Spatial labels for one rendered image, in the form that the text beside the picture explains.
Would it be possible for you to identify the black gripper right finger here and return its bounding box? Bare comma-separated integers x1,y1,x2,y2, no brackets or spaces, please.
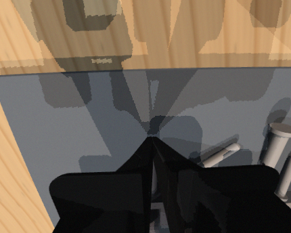
152,137,279,233

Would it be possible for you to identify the dark grey flat base plate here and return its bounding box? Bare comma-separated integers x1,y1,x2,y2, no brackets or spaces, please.
0,67,291,228

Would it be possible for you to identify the dark grey metal clevis fork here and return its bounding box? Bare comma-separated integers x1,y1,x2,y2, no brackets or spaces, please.
151,161,168,226

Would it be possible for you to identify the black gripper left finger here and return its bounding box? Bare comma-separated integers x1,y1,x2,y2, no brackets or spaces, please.
49,137,153,233

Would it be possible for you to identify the dark grey flat bar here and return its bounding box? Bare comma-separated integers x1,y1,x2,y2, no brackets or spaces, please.
150,209,159,233

